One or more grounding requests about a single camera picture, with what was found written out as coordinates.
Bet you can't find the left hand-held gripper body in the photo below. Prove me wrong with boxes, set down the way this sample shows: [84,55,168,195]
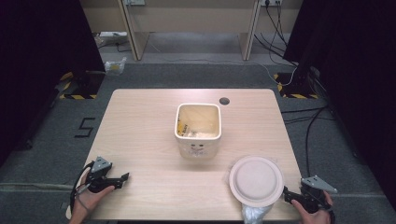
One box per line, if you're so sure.
[84,156,123,194]

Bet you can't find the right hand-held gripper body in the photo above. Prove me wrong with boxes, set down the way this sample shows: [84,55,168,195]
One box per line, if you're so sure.
[298,175,338,215]

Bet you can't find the white paper plate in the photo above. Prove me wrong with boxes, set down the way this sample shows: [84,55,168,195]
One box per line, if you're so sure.
[229,155,285,209]

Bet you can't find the cream square waste bin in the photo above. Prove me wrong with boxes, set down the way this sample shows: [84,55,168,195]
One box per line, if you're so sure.
[174,103,223,161]

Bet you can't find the person's left hand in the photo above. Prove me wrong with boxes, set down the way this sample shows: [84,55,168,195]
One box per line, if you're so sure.
[70,171,116,218]

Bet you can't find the person's right hand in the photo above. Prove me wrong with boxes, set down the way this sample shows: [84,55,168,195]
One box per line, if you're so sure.
[290,190,334,224]

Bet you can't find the yellow wrapper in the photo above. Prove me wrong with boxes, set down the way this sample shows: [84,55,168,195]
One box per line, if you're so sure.
[176,114,191,137]

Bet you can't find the white crumpled paper scraps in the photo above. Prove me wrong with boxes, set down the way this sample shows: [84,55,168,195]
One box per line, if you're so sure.
[184,130,218,139]

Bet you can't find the small clear plastic bag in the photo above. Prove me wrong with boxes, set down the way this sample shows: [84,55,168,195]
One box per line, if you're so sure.
[104,56,128,77]

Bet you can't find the black curtain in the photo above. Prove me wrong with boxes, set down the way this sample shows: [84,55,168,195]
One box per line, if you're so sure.
[0,0,106,167]
[282,0,396,211]

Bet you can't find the white power strip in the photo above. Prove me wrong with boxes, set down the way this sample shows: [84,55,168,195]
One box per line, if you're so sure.
[99,31,128,38]

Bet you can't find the left hand-held gripper black cable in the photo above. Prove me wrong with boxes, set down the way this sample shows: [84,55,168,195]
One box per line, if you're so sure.
[69,161,95,216]

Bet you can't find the hand-held gripper black cable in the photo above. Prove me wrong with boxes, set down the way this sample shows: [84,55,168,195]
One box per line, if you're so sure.
[69,161,95,216]
[325,207,336,224]

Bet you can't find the right hand-held gripper black cable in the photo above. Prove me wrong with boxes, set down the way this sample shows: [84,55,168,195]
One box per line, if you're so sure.
[325,207,336,224]

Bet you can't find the black floor cables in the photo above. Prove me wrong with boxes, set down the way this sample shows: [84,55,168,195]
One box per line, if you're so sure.
[279,105,336,179]

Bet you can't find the black yellow striped base plate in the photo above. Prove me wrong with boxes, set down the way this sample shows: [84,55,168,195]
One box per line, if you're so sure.
[273,72,321,100]
[58,70,106,101]

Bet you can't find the white floor cable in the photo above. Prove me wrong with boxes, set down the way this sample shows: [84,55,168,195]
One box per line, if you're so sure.
[148,39,299,88]

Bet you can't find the black wall cables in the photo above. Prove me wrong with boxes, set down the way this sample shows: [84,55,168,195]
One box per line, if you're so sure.
[253,3,299,68]

